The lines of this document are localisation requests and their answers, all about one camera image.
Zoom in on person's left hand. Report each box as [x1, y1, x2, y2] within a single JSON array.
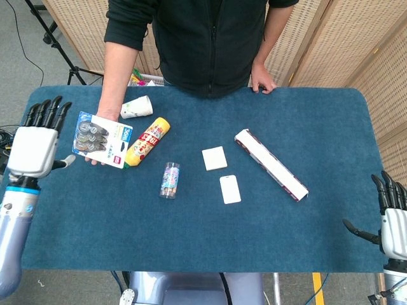
[[251, 63, 277, 95]]

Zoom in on robot right five-finger hand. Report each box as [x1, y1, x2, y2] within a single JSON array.
[[342, 170, 407, 260]]

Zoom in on person's right hand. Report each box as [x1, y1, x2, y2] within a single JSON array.
[[85, 107, 121, 166]]

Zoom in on robot left five-finger hand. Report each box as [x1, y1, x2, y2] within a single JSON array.
[[6, 95, 77, 179]]

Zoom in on correction tape blister pack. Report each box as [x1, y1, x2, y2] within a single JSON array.
[[71, 111, 134, 170]]

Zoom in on person's right forearm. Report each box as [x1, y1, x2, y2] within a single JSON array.
[[96, 40, 141, 112]]

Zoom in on person's left forearm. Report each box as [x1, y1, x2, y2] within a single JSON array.
[[252, 4, 289, 68]]

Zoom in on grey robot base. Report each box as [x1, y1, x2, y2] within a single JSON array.
[[119, 271, 266, 305]]

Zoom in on person's black jacket torso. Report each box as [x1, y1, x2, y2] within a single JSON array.
[[104, 0, 300, 98]]

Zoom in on white paper cup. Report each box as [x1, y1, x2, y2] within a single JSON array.
[[120, 95, 154, 119]]

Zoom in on white basket with colourful items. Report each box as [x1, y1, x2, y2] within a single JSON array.
[[128, 68, 166, 87]]

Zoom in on yellow bottle with green cap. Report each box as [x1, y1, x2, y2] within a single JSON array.
[[123, 117, 171, 169]]

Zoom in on long white baking paper box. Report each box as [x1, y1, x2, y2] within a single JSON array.
[[234, 128, 310, 203]]

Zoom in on clear snack jar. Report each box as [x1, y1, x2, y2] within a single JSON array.
[[159, 161, 181, 200]]

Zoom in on wicker folding screen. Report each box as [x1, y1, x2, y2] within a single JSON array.
[[41, 0, 407, 185]]

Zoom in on pale yellow sticky note pad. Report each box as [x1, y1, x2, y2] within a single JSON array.
[[201, 146, 228, 172]]

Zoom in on black tripod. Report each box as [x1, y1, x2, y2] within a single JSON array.
[[24, 0, 104, 86]]

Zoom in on white rectangular card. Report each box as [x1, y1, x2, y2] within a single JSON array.
[[219, 174, 242, 205]]

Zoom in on metal table leg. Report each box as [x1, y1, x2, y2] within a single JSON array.
[[272, 272, 283, 305]]

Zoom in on blue table cloth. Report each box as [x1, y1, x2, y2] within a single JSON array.
[[20, 85, 389, 274]]

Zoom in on black cable bundle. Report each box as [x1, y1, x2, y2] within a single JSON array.
[[0, 124, 20, 184]]

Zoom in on thin black floor cable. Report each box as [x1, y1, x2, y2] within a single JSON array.
[[4, 0, 45, 79]]

